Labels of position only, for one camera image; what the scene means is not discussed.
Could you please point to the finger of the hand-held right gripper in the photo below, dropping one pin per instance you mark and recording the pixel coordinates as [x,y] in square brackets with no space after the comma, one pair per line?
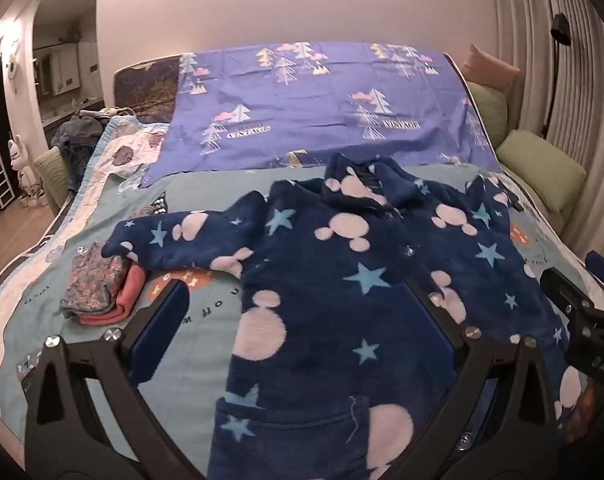
[594,340]
[601,266]

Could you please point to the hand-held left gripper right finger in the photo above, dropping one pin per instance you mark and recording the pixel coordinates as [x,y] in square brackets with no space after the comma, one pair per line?
[441,315]

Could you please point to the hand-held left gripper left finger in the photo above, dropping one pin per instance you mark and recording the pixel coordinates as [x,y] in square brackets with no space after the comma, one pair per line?
[157,320]

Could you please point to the navy star print fleece top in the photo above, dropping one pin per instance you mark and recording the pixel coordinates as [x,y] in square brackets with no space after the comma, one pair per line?
[322,270]

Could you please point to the pile of blue clothes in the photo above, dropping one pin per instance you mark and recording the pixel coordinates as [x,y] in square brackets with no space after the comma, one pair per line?
[79,135]

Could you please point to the teal printed bed sheet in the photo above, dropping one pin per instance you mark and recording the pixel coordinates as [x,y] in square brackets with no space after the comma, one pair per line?
[202,360]

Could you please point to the folded floral garment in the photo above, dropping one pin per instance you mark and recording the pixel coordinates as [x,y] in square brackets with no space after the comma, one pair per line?
[94,280]

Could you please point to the large green pillow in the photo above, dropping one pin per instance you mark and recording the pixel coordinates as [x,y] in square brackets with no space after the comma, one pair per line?
[541,170]

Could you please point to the beige curtain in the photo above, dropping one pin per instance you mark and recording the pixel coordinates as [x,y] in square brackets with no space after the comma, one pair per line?
[581,110]

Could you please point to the white patchwork quilt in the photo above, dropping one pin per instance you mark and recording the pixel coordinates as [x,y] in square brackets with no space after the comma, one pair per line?
[132,150]

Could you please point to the green ribbed cushion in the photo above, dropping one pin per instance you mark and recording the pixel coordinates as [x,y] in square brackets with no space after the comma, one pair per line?
[52,175]

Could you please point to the small green pillow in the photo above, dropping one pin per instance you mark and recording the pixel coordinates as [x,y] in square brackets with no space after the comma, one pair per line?
[489,115]

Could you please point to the white cat figurine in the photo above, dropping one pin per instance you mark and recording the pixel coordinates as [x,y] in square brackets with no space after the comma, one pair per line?
[21,165]

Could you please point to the dark forest print mattress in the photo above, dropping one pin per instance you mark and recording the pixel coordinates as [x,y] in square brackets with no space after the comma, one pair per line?
[142,90]

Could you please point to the black floor lamp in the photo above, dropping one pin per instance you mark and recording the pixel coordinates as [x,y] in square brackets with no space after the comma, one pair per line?
[561,27]

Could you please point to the purple tree print sheet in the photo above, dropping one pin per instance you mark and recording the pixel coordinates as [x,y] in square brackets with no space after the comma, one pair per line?
[307,110]

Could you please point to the white cabinet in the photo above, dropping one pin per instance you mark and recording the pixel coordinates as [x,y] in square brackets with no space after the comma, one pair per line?
[64,70]

